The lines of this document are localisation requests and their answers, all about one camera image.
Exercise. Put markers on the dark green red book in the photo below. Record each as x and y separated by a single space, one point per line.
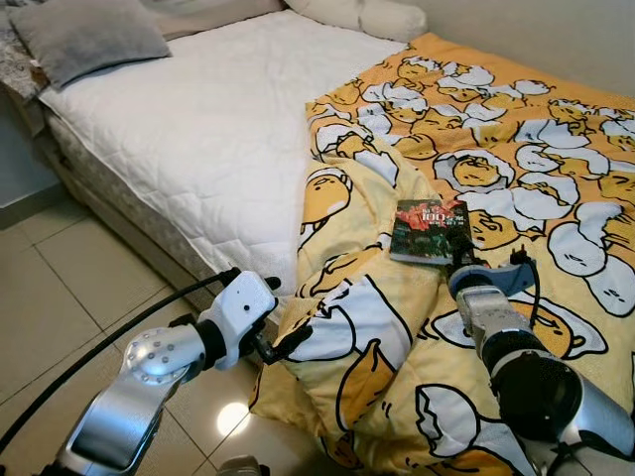
427 233

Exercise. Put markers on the yellow egg print quilt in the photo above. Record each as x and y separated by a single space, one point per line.
536 149

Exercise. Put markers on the grey plush pillow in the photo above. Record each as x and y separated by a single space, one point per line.
89 40

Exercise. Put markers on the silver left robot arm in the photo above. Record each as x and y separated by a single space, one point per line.
119 416

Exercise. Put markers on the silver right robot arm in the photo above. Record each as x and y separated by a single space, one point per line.
541 392

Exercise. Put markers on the grey robot leg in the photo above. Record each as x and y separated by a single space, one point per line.
243 468

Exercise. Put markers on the white quilted mattress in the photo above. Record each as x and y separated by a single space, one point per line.
198 129

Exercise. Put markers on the beige bolster pillow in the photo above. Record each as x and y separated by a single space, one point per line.
367 15

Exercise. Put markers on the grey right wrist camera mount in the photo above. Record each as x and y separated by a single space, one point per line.
491 278

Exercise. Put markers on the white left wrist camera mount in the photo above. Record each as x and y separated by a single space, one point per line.
238 307

